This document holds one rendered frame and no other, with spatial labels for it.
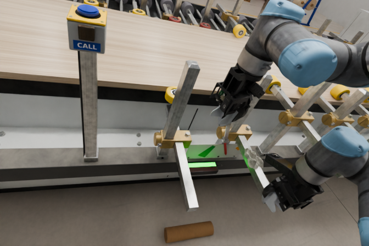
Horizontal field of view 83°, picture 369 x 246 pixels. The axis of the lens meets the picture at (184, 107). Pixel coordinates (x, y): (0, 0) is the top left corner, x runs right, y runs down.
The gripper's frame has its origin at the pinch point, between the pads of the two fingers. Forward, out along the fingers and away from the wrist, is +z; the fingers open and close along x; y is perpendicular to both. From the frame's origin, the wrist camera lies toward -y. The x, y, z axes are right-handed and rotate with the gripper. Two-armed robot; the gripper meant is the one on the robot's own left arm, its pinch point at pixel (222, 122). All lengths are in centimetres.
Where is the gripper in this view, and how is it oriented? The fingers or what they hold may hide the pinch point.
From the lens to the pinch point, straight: 65.8
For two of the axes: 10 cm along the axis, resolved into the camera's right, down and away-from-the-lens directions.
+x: 5.2, 6.8, -5.2
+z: -2.9, 7.1, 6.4
